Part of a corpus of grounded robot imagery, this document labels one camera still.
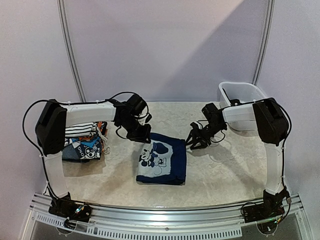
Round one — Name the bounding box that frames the black garment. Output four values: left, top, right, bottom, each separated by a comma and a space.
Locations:
222, 88, 241, 106

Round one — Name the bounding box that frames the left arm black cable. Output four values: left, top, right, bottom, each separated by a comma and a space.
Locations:
21, 91, 153, 198

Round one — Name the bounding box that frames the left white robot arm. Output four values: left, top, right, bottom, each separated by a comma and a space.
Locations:
35, 93, 151, 217

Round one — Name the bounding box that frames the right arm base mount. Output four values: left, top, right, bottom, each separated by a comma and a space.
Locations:
240, 188, 292, 236

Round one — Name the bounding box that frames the white drawstring cord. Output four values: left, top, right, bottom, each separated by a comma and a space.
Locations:
98, 132, 112, 155

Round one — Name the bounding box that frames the aluminium front rail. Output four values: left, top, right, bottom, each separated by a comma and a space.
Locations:
21, 193, 314, 240

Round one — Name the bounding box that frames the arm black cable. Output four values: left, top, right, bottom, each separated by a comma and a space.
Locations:
209, 98, 293, 201
21, 91, 153, 198

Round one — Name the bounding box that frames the white plastic basket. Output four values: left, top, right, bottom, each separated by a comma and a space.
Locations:
218, 81, 267, 131

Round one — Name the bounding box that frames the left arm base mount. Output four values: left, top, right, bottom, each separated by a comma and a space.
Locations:
48, 193, 93, 230

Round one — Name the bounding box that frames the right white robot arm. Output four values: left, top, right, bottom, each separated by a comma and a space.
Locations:
186, 97, 292, 196

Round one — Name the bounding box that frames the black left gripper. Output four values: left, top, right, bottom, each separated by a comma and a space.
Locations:
119, 116, 152, 144

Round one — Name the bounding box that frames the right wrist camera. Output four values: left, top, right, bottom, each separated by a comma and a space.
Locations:
190, 121, 204, 130

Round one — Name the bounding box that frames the right wall aluminium profile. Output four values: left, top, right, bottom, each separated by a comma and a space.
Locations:
252, 0, 275, 86

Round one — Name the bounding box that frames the left wall aluminium profile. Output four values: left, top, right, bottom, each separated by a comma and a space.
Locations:
57, 0, 87, 103

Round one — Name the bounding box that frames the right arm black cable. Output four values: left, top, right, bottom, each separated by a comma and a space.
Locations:
209, 98, 293, 201

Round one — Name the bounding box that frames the wall aluminium profile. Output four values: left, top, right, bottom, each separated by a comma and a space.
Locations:
57, 0, 87, 103
252, 0, 275, 86

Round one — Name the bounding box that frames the navy blue t-shirt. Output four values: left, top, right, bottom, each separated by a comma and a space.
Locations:
136, 132, 187, 186

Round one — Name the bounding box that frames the striped folded shirt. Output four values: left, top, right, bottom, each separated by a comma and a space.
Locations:
65, 122, 98, 138

